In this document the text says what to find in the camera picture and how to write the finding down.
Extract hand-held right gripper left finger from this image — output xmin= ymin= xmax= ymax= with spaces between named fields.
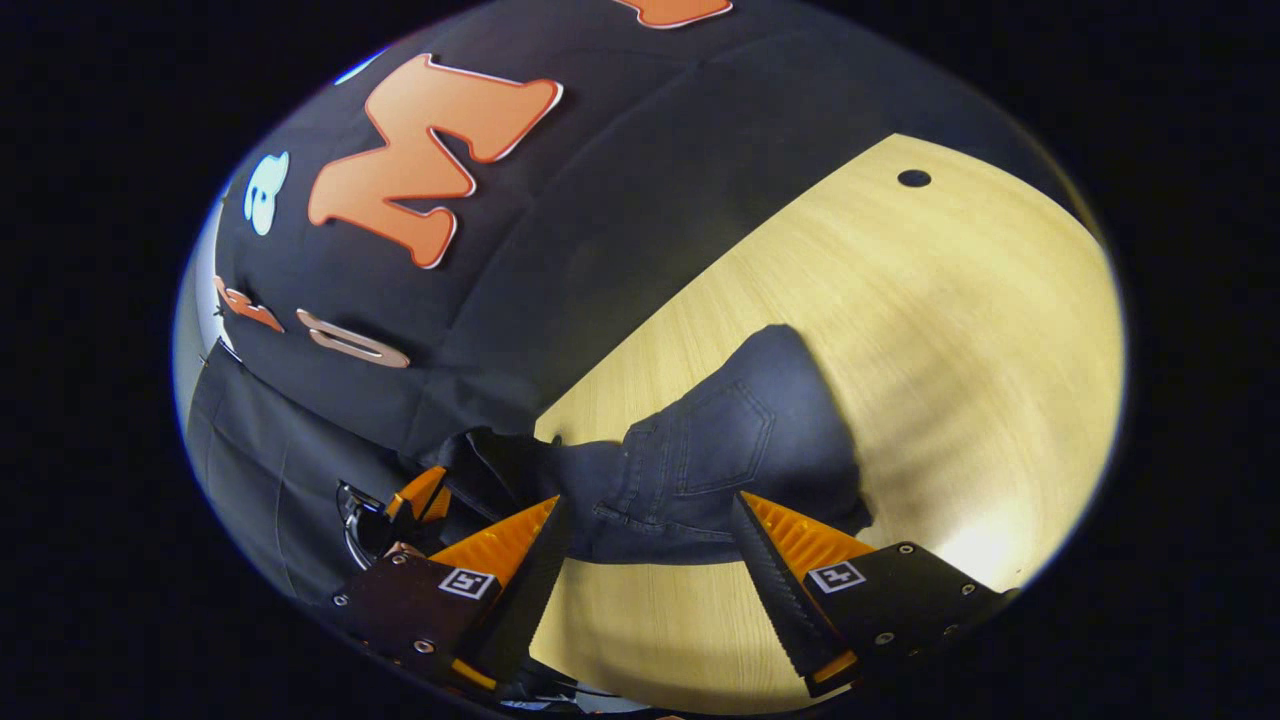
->
xmin=328 ymin=495 xmax=576 ymax=695

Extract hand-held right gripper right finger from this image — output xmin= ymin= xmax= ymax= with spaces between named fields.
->
xmin=730 ymin=491 xmax=1019 ymax=699

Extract dark blue jeans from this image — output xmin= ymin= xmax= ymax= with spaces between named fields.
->
xmin=440 ymin=323 xmax=874 ymax=567

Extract black backdrop cloth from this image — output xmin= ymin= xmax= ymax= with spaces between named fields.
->
xmin=180 ymin=0 xmax=1081 ymax=606

